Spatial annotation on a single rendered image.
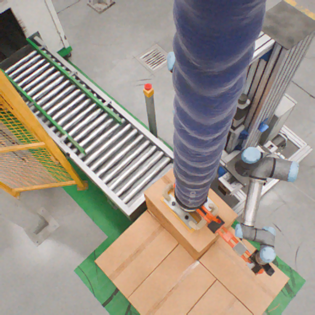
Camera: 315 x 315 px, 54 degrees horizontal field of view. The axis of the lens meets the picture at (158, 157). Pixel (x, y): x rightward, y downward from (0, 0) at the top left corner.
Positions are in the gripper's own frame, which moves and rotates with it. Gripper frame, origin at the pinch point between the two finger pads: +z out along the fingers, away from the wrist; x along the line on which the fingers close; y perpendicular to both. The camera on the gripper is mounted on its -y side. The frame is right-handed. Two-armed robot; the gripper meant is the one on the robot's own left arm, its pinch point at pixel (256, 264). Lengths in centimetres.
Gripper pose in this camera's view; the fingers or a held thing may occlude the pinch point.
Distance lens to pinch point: 217.5
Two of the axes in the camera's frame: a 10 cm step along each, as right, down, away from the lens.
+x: -7.5, 6.1, -2.5
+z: 0.5, 4.3, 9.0
